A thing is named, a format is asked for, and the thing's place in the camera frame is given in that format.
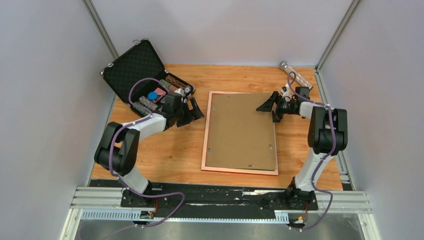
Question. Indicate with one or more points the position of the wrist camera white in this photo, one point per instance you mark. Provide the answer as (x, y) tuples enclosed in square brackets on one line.
[(180, 91), (286, 94)]

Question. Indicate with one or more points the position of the dark green chip roll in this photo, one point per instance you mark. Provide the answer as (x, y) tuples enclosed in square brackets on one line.
[(168, 85)]

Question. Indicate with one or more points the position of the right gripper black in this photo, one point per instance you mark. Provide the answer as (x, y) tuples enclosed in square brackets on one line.
[(268, 106)]

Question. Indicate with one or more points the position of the blue round chip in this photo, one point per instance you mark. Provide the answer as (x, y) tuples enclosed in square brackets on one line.
[(152, 96)]

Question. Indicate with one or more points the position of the pink card box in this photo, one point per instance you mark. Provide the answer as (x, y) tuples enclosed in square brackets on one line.
[(159, 94)]

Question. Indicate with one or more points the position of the pink wooden picture frame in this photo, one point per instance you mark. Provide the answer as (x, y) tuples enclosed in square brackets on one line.
[(205, 159)]

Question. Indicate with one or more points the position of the brown poker chip roll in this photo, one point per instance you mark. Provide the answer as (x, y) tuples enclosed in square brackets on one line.
[(179, 84)]

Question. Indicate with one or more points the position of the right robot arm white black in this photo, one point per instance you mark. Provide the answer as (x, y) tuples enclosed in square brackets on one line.
[(327, 136)]

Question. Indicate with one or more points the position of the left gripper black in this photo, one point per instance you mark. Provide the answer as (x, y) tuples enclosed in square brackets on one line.
[(195, 113)]

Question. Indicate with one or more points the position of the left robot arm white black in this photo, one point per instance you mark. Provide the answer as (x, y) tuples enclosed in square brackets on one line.
[(118, 147)]

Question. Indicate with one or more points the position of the green poker chip roll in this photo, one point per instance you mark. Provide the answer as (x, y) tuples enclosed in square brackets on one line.
[(142, 109)]

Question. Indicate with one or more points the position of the aluminium frame rail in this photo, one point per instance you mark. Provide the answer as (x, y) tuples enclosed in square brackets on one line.
[(106, 210)]

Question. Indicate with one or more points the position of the glitter-filled clear tube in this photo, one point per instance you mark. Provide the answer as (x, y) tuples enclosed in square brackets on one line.
[(298, 78)]

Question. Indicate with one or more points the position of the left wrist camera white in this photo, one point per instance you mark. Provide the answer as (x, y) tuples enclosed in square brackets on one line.
[(180, 91)]

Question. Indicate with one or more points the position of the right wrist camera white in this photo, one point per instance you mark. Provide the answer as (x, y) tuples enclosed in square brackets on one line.
[(286, 94)]

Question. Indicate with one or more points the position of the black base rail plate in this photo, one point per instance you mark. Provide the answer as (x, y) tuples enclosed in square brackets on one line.
[(196, 201)]

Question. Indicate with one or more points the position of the black foam-lined case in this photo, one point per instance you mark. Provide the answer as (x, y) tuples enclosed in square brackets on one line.
[(137, 72)]

